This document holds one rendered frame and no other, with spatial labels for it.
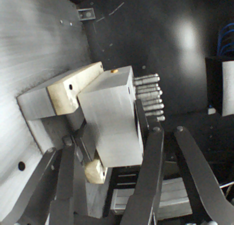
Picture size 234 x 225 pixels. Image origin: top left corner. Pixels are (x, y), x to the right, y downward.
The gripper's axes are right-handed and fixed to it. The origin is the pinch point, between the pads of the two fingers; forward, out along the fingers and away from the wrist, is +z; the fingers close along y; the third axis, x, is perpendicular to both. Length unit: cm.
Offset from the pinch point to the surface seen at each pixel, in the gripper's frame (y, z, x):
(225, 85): 16.2, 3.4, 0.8
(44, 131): -9.1, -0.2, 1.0
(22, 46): -9.4, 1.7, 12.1
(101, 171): -3.0, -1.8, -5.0
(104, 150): -1.7, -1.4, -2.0
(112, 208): -7.1, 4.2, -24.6
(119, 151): -0.2, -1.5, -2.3
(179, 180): 10.2, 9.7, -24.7
